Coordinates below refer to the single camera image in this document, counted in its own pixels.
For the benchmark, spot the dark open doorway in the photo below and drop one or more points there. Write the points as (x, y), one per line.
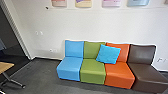
(10, 36)

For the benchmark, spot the blue sofa seat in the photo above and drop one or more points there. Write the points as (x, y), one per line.
(70, 66)

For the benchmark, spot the blue square cushion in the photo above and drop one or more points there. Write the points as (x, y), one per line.
(108, 54)

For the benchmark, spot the green sofa seat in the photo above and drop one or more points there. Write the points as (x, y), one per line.
(92, 71)

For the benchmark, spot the brown sofa seat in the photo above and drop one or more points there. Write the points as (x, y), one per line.
(148, 75)

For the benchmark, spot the long wooden table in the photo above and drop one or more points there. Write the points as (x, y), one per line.
(5, 66)

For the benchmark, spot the white wall power outlet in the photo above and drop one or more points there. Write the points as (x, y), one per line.
(160, 60)
(53, 50)

